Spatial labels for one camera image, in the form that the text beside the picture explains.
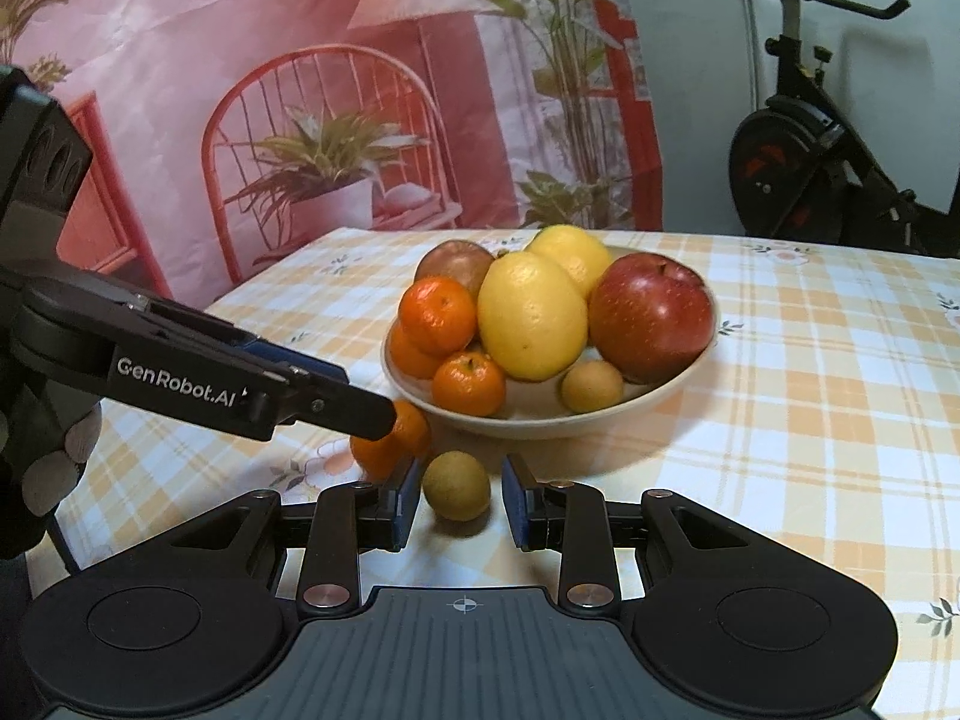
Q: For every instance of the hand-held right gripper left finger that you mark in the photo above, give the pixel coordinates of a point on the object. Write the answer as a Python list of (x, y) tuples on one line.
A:
[(409, 496)]

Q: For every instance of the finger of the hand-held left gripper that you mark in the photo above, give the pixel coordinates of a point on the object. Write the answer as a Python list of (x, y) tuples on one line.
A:
[(337, 409), (292, 361)]

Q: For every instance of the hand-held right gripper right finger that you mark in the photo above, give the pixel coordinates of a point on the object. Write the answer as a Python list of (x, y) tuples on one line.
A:
[(516, 500)]

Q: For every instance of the brown kiwi fruit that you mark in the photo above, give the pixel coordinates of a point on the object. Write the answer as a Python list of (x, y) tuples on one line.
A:
[(456, 491), (592, 386)]

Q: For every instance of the orange tangerine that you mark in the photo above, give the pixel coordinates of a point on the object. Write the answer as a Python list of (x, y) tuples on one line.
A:
[(469, 384), (405, 360), (375, 459), (437, 315)]

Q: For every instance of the beige round plate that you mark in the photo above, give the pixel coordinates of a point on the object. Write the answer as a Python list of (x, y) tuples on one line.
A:
[(540, 418)]

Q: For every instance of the large yellow lemon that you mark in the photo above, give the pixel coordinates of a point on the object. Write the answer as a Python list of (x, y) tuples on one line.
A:
[(532, 315)]

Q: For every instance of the dark red apple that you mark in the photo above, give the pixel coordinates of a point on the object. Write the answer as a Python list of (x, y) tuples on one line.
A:
[(652, 315)]

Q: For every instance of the small yellow lemon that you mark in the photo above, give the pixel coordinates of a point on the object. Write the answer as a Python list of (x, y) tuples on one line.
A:
[(577, 255)]

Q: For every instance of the person's left hand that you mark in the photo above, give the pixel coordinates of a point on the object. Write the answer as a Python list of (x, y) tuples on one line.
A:
[(49, 480)]

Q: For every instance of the reddish brown apple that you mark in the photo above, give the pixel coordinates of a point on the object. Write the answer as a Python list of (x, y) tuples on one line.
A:
[(450, 266)]

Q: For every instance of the orange checked tablecloth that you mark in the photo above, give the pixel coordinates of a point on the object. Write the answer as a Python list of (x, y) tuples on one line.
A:
[(787, 405)]

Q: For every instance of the printed backdrop cloth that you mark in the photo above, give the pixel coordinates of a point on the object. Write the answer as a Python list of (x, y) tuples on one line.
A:
[(225, 15)]

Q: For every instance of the black exercise bike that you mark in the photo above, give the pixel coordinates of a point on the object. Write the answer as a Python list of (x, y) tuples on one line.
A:
[(787, 165)]

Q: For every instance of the thin metal pole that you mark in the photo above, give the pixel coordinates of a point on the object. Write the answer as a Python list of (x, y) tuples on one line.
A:
[(748, 52)]

